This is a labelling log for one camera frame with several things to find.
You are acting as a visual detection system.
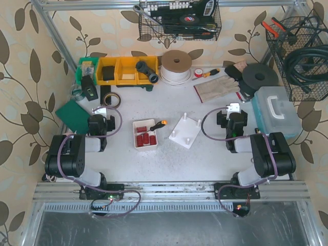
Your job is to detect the white spring tray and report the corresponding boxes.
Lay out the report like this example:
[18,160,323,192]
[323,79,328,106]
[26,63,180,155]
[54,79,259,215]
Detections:
[132,119,158,152]

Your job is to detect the large red spring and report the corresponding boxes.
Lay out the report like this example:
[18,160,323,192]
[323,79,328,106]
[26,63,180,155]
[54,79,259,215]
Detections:
[136,135,144,148]
[149,135,157,146]
[142,133,150,146]

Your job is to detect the black orange screwdriver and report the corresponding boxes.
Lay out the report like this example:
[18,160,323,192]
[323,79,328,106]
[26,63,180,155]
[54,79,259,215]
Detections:
[147,120,167,133]

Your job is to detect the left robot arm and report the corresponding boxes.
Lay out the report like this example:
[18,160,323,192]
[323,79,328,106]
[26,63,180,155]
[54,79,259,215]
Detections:
[45,114,124,201]

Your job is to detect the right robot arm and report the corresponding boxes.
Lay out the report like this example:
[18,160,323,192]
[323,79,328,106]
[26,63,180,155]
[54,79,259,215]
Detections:
[214,111,296,200]

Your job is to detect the small red spring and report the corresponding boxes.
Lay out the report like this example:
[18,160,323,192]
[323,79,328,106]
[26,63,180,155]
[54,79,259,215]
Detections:
[135,126,147,133]

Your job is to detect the large red spring in tray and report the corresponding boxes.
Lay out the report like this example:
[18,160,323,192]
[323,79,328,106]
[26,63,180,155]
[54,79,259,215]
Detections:
[149,135,157,146]

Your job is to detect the green sanding block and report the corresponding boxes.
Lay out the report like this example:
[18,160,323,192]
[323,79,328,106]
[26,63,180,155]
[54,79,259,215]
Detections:
[55,100,91,134]

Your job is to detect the brown packing tape roll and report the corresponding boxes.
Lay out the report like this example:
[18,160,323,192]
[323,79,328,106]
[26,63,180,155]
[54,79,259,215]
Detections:
[102,92,121,109]

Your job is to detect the black device with label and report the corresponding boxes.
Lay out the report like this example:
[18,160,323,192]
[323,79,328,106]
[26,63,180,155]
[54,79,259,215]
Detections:
[81,75,98,101]

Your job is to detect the small glass jar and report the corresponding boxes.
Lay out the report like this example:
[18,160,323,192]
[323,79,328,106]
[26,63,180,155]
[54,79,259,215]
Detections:
[71,85,85,101]

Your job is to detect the beige work glove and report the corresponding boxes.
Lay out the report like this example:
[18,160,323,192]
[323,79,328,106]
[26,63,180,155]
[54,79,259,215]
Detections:
[194,75,240,103]

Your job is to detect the clear teal toolbox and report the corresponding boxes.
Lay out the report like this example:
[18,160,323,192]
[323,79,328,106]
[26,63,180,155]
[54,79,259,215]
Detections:
[251,86,302,139]

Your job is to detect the black spool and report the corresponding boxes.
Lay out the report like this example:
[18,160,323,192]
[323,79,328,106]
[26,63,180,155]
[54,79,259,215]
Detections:
[239,63,279,97]

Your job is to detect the black brush block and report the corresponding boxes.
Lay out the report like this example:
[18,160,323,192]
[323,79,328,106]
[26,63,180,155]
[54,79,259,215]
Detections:
[224,60,247,80]

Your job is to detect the yellow storage bin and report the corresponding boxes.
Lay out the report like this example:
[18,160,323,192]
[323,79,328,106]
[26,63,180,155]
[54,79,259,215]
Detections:
[95,56,159,86]

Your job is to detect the small yellow black screwdriver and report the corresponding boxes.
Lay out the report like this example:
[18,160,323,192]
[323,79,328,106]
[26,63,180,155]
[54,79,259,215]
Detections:
[192,68,220,81]

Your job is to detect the green storage bin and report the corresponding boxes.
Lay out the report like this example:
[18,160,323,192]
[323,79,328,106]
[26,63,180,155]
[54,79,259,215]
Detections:
[75,57,99,85]

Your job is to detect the red tape roll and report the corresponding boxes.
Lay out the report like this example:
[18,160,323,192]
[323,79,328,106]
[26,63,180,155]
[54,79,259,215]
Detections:
[194,68,203,78]

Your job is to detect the grey pipe fitting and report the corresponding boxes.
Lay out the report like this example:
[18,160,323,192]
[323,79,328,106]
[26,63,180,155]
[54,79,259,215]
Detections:
[135,61,159,84]

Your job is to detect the white peg base plate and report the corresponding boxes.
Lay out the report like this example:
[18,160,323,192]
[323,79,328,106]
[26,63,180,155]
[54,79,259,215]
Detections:
[169,112,201,149]

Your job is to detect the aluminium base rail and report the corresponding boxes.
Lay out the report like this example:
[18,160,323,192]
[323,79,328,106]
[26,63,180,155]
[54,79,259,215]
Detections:
[32,180,311,202]

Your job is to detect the white cable spool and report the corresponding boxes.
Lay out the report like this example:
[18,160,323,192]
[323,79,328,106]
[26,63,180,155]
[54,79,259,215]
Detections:
[160,50,192,86]

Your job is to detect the coiled black cable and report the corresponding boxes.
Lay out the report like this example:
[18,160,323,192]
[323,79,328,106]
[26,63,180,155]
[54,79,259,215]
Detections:
[283,45,328,87]

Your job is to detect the wire basket with cables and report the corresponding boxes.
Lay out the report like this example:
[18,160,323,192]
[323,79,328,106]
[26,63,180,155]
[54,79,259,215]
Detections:
[265,15,327,101]

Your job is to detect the orange handled pliers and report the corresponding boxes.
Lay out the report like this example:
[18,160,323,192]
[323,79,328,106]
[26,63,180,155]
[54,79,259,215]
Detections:
[261,17,286,38]

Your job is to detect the wire basket with tools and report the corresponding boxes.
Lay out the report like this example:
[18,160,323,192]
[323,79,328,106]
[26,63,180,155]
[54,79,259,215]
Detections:
[133,1,221,43]

